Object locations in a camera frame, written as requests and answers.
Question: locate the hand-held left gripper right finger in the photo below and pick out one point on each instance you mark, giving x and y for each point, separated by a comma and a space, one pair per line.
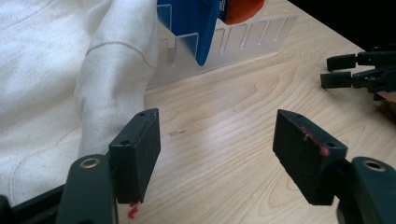
308, 161

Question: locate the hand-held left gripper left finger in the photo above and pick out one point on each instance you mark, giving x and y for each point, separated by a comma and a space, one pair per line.
137, 155

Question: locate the clear acrylic slotted rack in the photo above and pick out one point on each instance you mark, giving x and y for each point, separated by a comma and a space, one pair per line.
249, 37

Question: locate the white cloth bag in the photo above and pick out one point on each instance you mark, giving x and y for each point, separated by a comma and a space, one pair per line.
62, 77

